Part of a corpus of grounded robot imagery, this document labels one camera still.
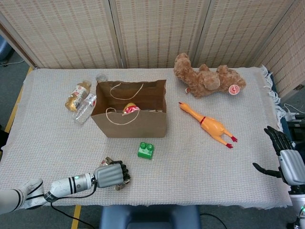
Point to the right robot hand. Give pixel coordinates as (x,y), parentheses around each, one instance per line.
(293,169)

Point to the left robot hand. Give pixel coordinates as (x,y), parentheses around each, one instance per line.
(109,175)

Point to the shiny snack packet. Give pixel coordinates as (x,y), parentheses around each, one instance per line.
(107,161)

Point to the green toy block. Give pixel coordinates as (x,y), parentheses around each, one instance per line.
(145,153)

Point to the green chips can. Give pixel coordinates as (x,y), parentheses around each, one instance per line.
(131,111)

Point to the yellow toy pear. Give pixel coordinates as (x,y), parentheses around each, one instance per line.
(130,105)

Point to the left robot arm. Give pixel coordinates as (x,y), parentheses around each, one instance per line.
(64,187)

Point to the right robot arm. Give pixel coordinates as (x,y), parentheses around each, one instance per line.
(297,205)

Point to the brown paper shopping bag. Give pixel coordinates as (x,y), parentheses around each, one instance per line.
(133,124)

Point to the small clear plastic bottle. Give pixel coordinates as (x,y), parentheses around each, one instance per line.
(84,109)

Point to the amber tea bottle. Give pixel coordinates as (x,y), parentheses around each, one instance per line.
(79,91)

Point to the black equipment box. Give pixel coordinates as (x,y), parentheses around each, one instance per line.
(297,128)

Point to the blue padded seat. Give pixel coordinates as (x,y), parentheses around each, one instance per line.
(143,214)

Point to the white woven tablecloth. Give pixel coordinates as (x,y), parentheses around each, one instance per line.
(190,179)

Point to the yellow rubber chicken toy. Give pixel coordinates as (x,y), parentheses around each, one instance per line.
(212,126)

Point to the small clear round object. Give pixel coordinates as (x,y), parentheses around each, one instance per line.
(101,77)

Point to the brown plush teddy bear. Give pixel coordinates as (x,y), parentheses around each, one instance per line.
(202,78)

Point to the bamboo folding screen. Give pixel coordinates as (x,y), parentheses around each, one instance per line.
(155,31)

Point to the blue rounded chair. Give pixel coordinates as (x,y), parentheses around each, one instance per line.
(3,50)

